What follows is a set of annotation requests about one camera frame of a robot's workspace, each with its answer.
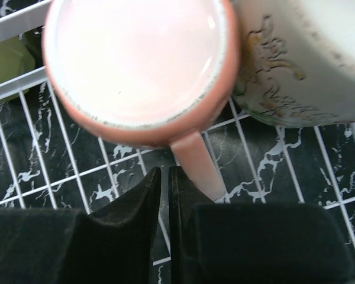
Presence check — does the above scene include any yellow green mug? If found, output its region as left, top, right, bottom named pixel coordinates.
left=0, top=32, right=38, bottom=103

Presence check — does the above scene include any cream floral mug green inside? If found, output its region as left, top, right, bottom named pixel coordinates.
left=233, top=1, right=355, bottom=128

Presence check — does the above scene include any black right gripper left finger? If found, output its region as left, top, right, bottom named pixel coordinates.
left=0, top=167, right=162, bottom=283

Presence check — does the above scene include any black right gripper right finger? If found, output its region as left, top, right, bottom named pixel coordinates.
left=169, top=166, right=355, bottom=283

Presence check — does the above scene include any white wire dish rack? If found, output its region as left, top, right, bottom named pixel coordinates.
left=0, top=0, right=355, bottom=267

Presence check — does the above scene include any salmon pink speckled mug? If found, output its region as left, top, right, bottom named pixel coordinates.
left=42, top=1, right=240, bottom=200

